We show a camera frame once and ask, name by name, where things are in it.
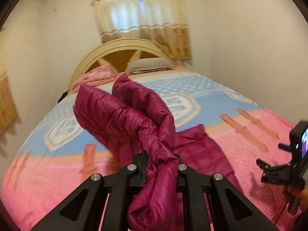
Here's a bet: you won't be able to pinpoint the folded pink blanket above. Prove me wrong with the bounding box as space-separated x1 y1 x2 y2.
68 63 117 93

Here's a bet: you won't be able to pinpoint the blue pink printed bedspread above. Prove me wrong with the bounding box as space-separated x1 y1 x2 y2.
1 70 296 230

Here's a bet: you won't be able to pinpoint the black cable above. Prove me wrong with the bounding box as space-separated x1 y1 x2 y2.
274 187 294 225

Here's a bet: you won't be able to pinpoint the beige patterned curtain right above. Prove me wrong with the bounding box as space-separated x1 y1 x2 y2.
90 0 192 59

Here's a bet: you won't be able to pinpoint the magenta puffer jacket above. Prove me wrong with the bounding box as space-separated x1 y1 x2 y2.
73 74 239 230

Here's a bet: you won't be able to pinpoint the person's right hand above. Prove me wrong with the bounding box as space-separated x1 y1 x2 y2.
295 187 308 211

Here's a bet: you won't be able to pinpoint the cream wooden headboard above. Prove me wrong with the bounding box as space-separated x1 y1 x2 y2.
69 38 183 87

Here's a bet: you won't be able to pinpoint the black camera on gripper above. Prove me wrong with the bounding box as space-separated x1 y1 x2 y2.
289 121 307 167

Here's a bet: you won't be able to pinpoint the striped pillow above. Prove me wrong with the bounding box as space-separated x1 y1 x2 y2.
125 57 175 75

